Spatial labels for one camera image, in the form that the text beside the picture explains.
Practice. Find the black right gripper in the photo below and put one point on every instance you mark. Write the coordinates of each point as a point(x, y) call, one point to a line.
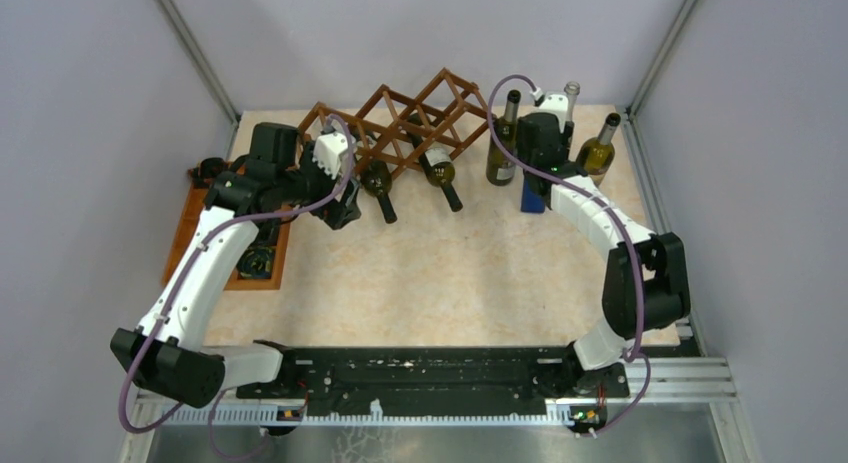
point(565, 138)

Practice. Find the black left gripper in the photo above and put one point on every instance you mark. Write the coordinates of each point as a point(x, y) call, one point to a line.
point(339, 211)

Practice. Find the dark green labelled wine bottle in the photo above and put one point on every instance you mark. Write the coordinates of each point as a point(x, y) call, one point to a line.
point(500, 169)

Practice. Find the olive green wine bottle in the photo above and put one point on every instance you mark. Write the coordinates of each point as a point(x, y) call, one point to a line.
point(597, 153)

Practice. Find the clear glass wine bottle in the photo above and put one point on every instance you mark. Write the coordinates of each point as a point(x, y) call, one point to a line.
point(571, 90)

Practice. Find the blue square vodka bottle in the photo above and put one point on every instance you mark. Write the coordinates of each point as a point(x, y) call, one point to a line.
point(530, 202)

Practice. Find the green white-labelled wine bottle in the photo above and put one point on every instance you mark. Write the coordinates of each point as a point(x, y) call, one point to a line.
point(440, 172)

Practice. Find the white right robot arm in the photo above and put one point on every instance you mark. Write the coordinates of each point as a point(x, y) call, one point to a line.
point(646, 280)

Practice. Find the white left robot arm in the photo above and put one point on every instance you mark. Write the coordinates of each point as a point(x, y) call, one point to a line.
point(281, 177)

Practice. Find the brown wooden wine rack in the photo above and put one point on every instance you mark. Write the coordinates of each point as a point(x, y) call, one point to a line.
point(449, 113)

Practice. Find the black coiled item in tray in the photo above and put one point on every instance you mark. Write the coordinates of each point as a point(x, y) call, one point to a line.
point(258, 260)

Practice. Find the black object behind tray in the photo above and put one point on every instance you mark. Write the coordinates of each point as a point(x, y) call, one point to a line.
point(203, 175)

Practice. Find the brown wooden compartment tray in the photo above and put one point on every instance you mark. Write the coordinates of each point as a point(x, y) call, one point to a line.
point(186, 231)

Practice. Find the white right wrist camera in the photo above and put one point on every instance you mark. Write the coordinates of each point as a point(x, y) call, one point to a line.
point(553, 103)

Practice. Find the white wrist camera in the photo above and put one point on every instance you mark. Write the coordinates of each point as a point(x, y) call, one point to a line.
point(553, 103)
point(329, 153)

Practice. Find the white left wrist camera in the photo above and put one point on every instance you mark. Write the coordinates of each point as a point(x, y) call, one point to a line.
point(329, 153)

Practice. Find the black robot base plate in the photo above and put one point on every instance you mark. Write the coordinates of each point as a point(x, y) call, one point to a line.
point(436, 381)

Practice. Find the aluminium frame rail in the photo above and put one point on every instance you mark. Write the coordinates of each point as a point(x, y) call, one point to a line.
point(707, 387)

